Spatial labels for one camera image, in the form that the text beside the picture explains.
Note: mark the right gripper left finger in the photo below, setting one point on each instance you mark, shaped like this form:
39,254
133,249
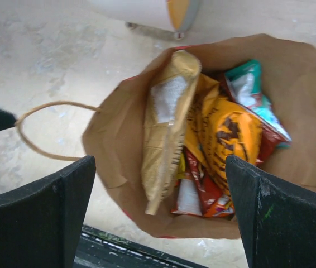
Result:
41,222

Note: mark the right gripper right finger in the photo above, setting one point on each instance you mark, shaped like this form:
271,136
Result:
276,218

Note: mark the red doritos bag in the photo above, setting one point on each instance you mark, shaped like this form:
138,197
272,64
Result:
198,194

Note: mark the orange kettle chips bag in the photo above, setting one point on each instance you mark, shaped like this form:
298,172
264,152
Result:
217,128

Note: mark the red paper bag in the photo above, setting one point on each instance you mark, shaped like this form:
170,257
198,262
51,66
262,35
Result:
139,131

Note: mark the teal white snack bag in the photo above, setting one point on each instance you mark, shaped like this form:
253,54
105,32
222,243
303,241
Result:
244,88

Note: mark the tan snack bag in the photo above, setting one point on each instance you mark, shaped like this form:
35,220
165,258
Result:
168,102

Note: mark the white cylinder appliance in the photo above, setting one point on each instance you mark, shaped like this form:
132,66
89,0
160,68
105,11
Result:
175,16

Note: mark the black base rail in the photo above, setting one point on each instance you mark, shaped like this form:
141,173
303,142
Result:
100,249

